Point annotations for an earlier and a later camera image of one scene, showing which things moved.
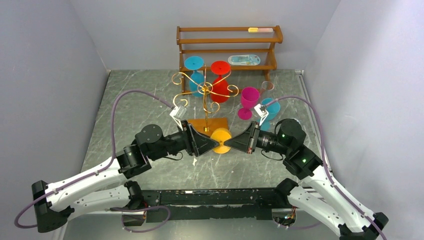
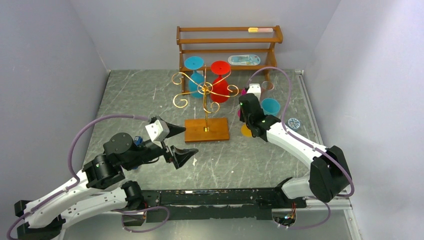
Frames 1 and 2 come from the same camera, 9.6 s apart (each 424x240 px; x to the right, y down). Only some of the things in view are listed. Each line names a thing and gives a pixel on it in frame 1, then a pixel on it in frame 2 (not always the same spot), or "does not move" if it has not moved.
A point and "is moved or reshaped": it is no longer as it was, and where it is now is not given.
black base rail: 239,204 does not move
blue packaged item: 244,60 does not move
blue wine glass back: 196,82 does not move
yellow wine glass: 220,134 is moved or reshaped
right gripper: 252,138 to 247,108
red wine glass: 219,90 does not move
